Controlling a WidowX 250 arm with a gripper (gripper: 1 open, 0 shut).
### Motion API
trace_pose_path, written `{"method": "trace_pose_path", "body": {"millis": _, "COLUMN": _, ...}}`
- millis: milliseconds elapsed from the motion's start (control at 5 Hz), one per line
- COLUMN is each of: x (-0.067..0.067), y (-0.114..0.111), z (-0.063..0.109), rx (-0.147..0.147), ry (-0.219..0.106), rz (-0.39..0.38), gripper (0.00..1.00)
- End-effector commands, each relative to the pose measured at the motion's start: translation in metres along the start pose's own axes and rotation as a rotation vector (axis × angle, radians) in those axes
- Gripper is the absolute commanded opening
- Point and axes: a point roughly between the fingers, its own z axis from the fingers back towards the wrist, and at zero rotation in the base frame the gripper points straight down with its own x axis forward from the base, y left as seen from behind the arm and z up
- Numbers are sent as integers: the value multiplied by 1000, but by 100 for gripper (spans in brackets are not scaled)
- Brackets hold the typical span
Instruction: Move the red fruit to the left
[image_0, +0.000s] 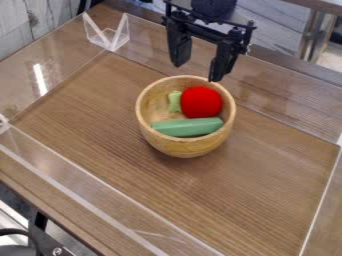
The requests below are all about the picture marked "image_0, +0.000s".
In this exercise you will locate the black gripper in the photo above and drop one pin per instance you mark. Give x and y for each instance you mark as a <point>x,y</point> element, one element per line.
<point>213,21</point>

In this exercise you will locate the red fruit ball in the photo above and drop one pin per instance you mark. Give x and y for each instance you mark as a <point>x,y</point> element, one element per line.
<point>201,102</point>

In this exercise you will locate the small green vegetable piece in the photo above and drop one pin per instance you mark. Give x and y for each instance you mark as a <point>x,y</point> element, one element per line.
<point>174,99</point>

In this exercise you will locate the wooden bowl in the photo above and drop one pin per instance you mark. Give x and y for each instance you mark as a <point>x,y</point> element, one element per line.
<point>152,108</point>

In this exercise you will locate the long green vegetable block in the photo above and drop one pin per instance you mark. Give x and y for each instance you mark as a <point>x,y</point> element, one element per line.
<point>189,127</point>

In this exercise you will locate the metal table leg background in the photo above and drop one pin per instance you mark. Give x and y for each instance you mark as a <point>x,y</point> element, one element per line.
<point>316,36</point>

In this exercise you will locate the black chair part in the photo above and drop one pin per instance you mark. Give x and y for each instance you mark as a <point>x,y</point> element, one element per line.
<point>25,241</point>

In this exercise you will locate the clear acrylic corner bracket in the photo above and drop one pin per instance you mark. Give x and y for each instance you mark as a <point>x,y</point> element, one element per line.
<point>109,39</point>

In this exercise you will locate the clear acrylic tray wall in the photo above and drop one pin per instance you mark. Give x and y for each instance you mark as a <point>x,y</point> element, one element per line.
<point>109,220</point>

